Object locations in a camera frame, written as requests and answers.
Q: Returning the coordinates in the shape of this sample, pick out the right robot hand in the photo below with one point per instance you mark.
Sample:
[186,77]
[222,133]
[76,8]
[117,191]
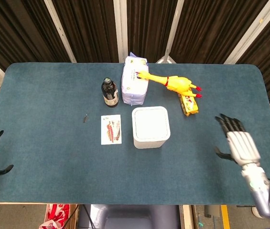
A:
[241,144]

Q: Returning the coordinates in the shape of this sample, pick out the white plastic box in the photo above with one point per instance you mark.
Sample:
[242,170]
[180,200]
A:
[150,127]

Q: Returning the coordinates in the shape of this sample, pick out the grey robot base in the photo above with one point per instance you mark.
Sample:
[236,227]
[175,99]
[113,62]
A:
[130,217]

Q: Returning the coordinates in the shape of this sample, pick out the yellow snack packet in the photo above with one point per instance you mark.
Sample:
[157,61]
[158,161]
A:
[189,105]

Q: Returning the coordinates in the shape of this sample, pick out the red and white bag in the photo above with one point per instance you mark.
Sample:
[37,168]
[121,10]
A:
[57,214]

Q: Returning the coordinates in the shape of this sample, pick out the yellow rubber chicken toy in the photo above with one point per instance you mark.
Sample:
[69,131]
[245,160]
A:
[175,82]

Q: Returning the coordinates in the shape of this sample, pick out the blue table mat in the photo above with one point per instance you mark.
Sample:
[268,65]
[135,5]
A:
[77,167]

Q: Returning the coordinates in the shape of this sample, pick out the white tissue pack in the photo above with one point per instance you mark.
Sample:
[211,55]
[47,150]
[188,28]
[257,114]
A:
[134,81]

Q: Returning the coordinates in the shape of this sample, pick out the white printed card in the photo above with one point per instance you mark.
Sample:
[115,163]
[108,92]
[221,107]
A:
[111,129]

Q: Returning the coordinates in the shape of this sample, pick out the dark glass bottle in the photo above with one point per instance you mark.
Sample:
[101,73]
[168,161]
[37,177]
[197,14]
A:
[109,94]

